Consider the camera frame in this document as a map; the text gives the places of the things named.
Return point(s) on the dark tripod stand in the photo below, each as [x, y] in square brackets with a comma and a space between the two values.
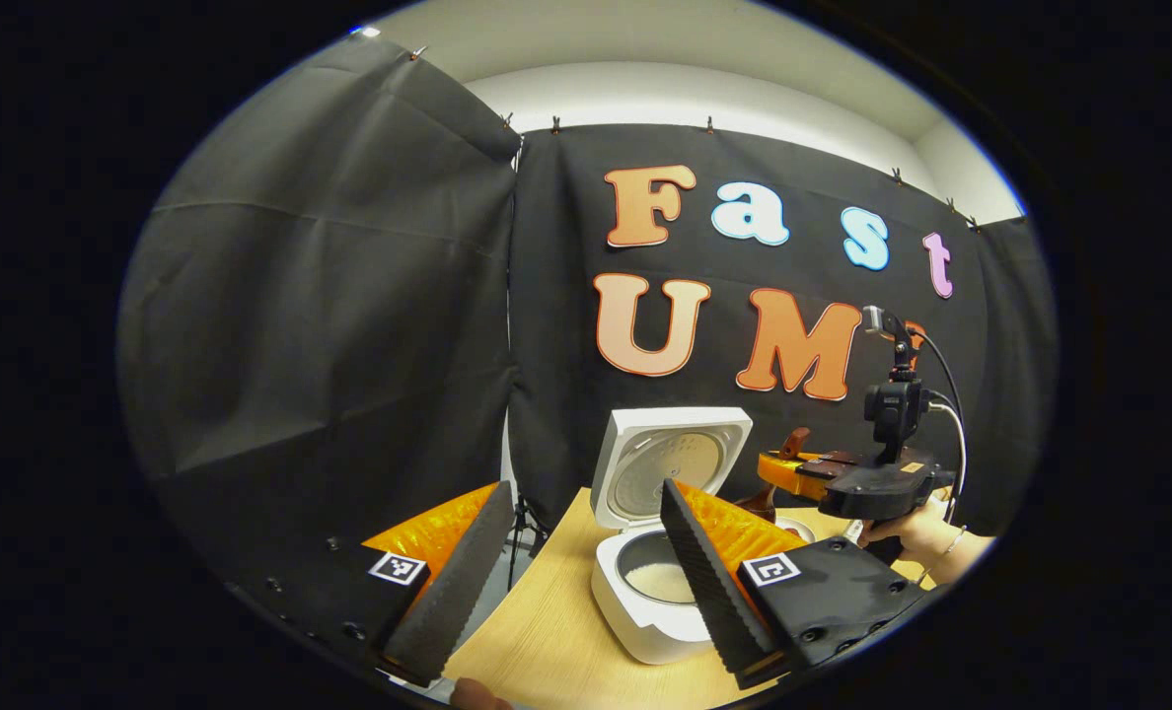
[525, 532]

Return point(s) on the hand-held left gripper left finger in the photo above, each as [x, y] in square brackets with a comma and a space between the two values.
[458, 592]

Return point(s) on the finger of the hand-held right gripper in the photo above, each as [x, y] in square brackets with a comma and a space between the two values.
[783, 473]

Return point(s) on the brown wooden spoon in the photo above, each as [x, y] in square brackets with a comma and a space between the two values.
[762, 505]

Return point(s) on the white rice cooker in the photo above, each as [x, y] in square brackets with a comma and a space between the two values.
[625, 602]

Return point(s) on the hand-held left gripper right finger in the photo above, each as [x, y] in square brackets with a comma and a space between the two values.
[709, 592]

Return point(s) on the black backdrop cloth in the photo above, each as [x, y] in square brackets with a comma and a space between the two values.
[349, 296]

